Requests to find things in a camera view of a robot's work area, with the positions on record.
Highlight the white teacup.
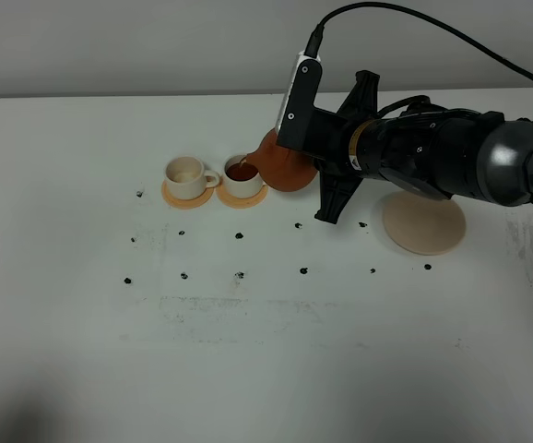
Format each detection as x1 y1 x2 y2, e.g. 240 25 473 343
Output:
164 156 220 200
222 154 265 199

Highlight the left orange coaster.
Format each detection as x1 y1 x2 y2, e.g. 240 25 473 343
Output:
161 182 214 210

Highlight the beige round teapot saucer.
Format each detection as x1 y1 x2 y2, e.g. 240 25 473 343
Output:
382 191 467 256

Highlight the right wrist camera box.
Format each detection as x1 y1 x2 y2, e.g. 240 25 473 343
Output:
275 52 347 160

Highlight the brown clay teapot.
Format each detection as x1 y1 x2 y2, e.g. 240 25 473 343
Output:
241 129 317 192

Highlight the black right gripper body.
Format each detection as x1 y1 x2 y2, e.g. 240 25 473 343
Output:
313 110 368 181

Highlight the orange coaster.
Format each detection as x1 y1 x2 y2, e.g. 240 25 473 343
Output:
161 182 214 210
216 184 268 210

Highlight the left white teacup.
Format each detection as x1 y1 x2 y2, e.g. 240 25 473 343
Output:
164 156 220 200

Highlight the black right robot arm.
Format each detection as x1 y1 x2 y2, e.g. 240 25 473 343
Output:
314 70 533 224

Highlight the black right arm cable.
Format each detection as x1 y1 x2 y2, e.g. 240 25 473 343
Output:
303 1 533 105

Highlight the right orange coaster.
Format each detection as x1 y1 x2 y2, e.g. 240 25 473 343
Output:
216 184 268 210

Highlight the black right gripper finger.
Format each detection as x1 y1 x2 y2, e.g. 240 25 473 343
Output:
337 70 380 120
314 173 362 224

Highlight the right white teacup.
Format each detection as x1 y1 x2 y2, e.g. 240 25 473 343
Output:
222 154 265 199

